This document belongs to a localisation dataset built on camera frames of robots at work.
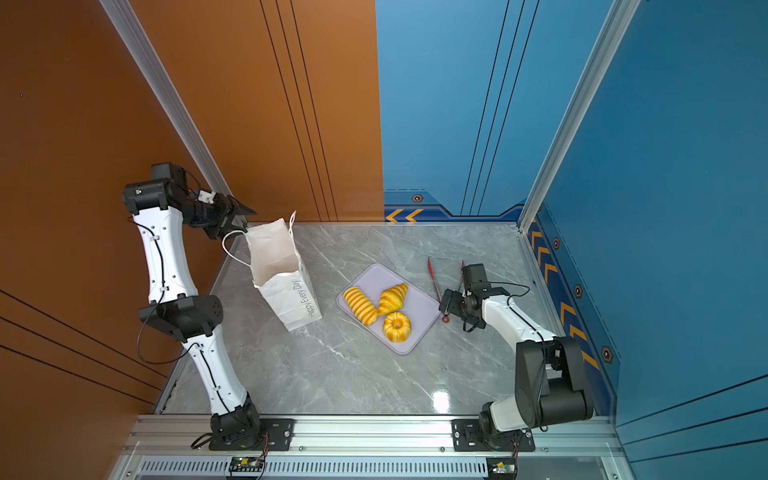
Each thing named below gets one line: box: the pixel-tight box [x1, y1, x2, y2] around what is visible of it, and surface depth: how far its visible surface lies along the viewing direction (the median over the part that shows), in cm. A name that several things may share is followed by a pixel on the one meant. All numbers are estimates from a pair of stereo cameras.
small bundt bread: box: [383, 312, 412, 343], surface depth 90 cm
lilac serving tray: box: [382, 266, 439, 355], surface depth 96 cm
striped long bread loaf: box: [344, 286, 378, 326], surface depth 94 cm
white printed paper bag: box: [246, 210, 323, 331], surface depth 86 cm
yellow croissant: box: [377, 283, 408, 316], surface depth 95 cm
